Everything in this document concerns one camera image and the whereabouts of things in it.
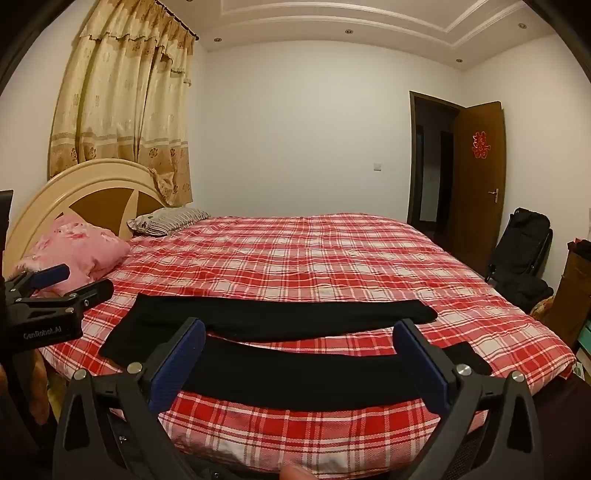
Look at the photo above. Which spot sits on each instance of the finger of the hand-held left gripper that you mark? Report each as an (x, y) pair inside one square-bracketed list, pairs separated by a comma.
[(90, 294), (48, 275)]

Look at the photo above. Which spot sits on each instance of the person's right hand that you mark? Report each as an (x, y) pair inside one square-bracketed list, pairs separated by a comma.
[(298, 473)]

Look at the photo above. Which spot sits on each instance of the brown wooden cabinet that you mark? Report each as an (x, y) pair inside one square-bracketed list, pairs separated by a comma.
[(570, 295)]

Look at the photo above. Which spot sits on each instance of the striped pillow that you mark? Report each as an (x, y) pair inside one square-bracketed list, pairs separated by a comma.
[(168, 219)]

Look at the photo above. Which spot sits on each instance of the cream wooden headboard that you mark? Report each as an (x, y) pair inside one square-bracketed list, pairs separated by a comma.
[(99, 194)]

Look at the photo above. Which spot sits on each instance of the beige floral curtain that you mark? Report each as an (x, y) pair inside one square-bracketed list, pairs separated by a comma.
[(124, 106)]

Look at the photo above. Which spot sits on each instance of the dark wooden door frame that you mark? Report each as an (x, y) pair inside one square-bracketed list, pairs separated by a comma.
[(412, 157)]

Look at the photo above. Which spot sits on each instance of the pink floral pillow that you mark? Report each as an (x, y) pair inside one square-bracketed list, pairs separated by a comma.
[(78, 249)]

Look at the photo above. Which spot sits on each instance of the black suitcase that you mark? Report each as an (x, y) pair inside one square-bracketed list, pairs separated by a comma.
[(526, 249)]

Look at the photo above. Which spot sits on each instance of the brown wooden door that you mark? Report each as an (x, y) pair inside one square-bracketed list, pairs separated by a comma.
[(478, 194)]

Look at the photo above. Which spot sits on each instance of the black pants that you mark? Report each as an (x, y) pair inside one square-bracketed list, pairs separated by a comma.
[(277, 318)]

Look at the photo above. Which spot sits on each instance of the red paper door decoration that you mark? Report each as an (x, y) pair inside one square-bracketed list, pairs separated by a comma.
[(480, 144)]

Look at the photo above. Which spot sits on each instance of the bed with red plaid sheet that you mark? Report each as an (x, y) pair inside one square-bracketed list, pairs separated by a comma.
[(300, 258)]

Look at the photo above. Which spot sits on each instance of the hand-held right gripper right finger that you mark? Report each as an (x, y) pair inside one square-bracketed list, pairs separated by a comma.
[(422, 364)]

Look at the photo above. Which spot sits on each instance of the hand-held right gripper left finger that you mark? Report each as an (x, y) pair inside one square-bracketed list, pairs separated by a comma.
[(178, 364)]

